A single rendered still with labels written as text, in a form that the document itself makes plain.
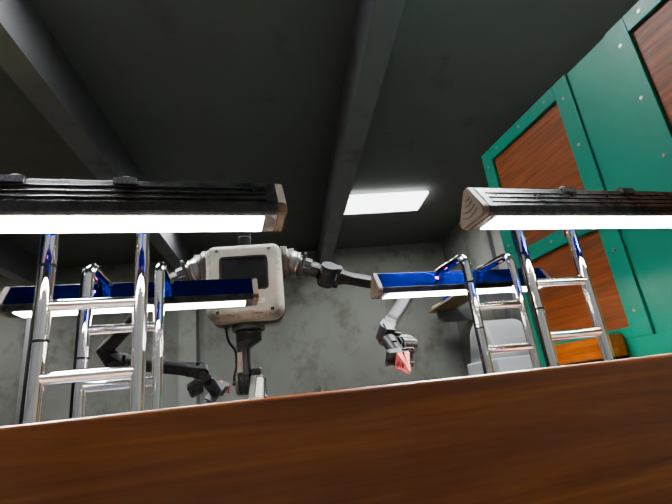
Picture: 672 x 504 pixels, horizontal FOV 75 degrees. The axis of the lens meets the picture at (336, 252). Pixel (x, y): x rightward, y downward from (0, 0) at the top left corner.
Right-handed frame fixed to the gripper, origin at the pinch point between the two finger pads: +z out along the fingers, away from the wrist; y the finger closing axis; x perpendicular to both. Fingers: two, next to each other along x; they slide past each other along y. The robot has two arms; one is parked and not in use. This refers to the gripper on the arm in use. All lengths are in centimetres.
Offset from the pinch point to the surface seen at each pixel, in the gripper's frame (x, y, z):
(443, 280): -33.3, 7.1, 0.6
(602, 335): -39, 23, 45
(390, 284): -33.3, -11.0, 1.7
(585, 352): -10, 57, 13
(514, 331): 168, 272, -275
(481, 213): -68, -14, 46
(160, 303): -38, -73, 17
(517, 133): -75, 62, -54
